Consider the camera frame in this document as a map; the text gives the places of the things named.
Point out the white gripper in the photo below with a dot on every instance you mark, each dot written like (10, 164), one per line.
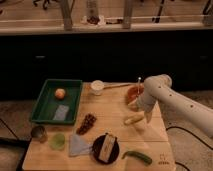
(146, 103)

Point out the yellow banana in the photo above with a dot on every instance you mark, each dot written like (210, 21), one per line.
(133, 119)

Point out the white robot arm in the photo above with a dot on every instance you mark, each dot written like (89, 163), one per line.
(158, 88)

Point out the orange bowl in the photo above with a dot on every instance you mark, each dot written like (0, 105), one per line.
(132, 93)

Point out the silver spoon in bowl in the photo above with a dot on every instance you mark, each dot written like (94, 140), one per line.
(138, 85)

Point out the green cucumber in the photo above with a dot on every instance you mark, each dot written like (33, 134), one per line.
(146, 159)

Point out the beige box on plate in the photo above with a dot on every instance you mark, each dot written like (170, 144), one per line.
(107, 147)

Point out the black round plate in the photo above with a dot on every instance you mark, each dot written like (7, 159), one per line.
(96, 147)

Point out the dark grape bunch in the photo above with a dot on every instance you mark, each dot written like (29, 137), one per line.
(86, 124)

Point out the grey folded cloth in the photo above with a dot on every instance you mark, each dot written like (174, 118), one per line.
(78, 146)

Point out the grey sponge block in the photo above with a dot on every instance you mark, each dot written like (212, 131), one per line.
(61, 113)

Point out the orange round fruit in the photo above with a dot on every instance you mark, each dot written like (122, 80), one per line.
(60, 93)

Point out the green plastic tray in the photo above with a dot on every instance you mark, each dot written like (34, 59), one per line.
(47, 104)

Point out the metal cup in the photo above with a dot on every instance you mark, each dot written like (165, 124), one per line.
(39, 134)

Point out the white measuring cup wooden handle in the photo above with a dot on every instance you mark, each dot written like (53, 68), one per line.
(98, 86)

